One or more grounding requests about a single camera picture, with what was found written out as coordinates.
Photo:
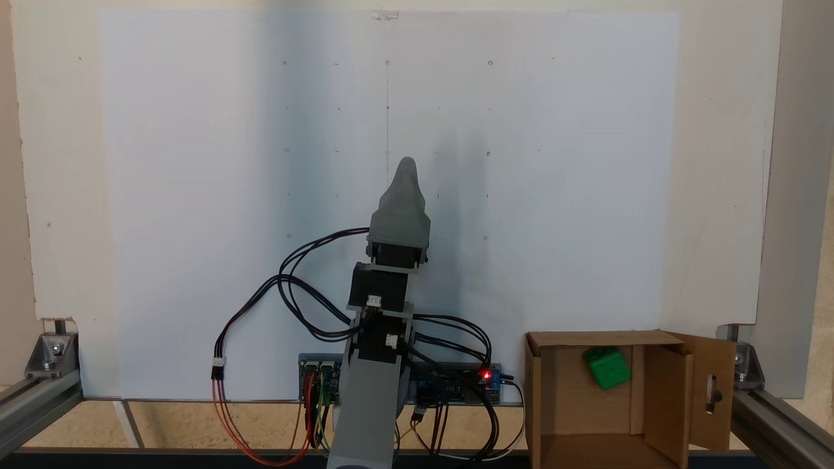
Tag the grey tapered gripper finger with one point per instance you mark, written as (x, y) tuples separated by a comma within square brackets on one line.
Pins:
[(402, 195)]

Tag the green die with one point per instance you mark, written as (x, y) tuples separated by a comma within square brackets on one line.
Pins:
[(607, 368)]

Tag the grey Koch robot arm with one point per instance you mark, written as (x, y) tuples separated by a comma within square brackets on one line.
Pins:
[(365, 410)]

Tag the blue motor controller board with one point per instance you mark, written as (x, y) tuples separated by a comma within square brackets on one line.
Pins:
[(333, 381)]

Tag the blue power converter board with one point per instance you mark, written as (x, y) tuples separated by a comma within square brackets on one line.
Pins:
[(456, 389)]

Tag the clear tape piece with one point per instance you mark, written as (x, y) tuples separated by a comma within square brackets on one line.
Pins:
[(386, 14)]

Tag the large white paper sheet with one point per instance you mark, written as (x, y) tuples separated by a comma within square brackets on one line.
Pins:
[(195, 195)]

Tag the open cardboard box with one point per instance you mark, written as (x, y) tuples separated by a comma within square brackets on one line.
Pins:
[(573, 410)]

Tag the metal corner bracket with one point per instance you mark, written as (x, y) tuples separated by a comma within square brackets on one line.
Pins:
[(749, 371), (49, 355)]

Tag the aluminium frame rail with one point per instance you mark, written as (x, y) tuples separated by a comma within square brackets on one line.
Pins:
[(32, 407), (782, 423)]

